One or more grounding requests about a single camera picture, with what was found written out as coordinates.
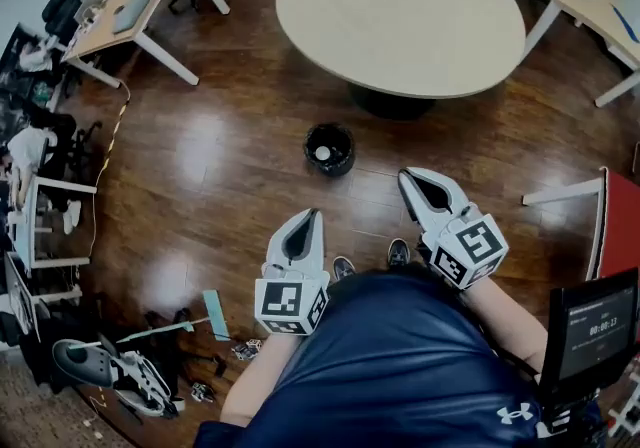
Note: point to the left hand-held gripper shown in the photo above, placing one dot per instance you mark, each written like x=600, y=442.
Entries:
x=280, y=303

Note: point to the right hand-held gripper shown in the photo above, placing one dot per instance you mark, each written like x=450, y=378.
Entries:
x=475, y=246

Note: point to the black trash bin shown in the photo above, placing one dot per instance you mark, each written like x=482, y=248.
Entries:
x=340, y=166

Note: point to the white paper cup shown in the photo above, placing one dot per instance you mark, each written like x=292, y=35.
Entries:
x=322, y=152

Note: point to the person's left forearm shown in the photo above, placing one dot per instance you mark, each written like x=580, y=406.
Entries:
x=260, y=381

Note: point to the person's right forearm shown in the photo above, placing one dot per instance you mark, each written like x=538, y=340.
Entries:
x=510, y=326

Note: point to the person's left grey shoe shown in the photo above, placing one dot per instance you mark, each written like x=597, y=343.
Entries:
x=344, y=268

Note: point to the person's grey shoe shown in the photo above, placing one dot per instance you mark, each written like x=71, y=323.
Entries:
x=344, y=268
x=399, y=252

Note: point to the person's right grey shoe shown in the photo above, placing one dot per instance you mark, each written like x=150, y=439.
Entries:
x=399, y=252

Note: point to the teal flat mop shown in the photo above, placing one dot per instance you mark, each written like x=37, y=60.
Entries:
x=217, y=313

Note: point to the spare gripper on floor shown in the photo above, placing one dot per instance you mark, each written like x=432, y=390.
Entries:
x=249, y=348
x=202, y=392

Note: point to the white table leg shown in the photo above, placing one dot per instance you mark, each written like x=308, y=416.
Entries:
x=562, y=192

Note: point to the person's navy shirt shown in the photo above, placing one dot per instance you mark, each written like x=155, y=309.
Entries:
x=390, y=376

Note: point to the round beige table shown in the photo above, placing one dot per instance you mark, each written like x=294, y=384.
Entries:
x=400, y=16

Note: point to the red panel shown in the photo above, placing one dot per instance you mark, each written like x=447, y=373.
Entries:
x=622, y=226

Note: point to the chest-mounted black screen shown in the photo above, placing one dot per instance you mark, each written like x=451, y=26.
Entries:
x=595, y=331

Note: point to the grey clog shoe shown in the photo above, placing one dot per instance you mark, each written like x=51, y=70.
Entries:
x=82, y=363

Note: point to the grey laptop sleeve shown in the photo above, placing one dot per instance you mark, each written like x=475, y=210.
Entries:
x=135, y=8

